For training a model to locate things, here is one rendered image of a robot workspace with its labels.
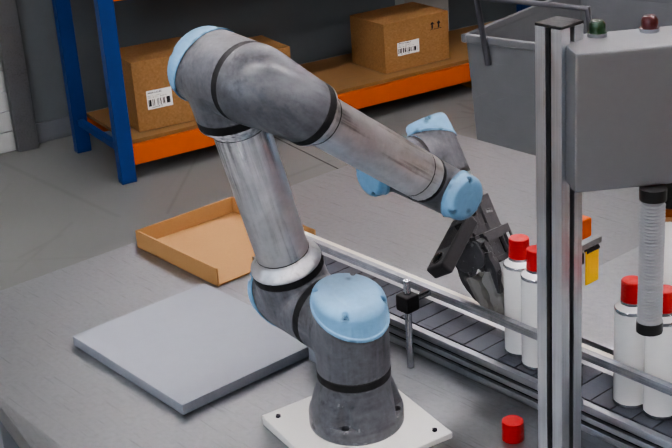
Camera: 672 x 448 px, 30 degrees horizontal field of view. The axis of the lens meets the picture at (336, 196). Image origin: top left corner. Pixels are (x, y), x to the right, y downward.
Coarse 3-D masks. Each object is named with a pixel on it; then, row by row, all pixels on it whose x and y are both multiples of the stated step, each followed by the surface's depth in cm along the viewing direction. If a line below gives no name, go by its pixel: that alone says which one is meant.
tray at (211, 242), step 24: (192, 216) 281; (216, 216) 285; (240, 216) 285; (144, 240) 270; (168, 240) 275; (192, 240) 274; (216, 240) 273; (240, 240) 272; (192, 264) 257; (216, 264) 261; (240, 264) 260
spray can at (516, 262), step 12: (516, 240) 200; (528, 240) 201; (516, 252) 201; (504, 264) 203; (516, 264) 201; (504, 276) 203; (516, 276) 201; (504, 288) 204; (516, 288) 202; (504, 300) 205; (516, 300) 203; (504, 312) 206; (516, 312) 204; (516, 336) 205; (516, 348) 206
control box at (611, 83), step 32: (608, 32) 165; (576, 64) 157; (608, 64) 158; (640, 64) 158; (576, 96) 159; (608, 96) 159; (640, 96) 160; (576, 128) 161; (608, 128) 161; (640, 128) 161; (576, 160) 162; (608, 160) 162; (640, 160) 163; (576, 192) 164
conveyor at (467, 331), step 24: (336, 264) 246; (384, 288) 234; (432, 312) 224; (456, 312) 223; (456, 336) 215; (480, 336) 214; (504, 336) 214; (504, 360) 206; (600, 384) 197; (624, 408) 190
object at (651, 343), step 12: (660, 336) 181; (648, 348) 183; (660, 348) 182; (648, 360) 184; (660, 360) 183; (648, 372) 185; (660, 372) 183; (648, 396) 186; (660, 396) 185; (648, 408) 187; (660, 408) 186
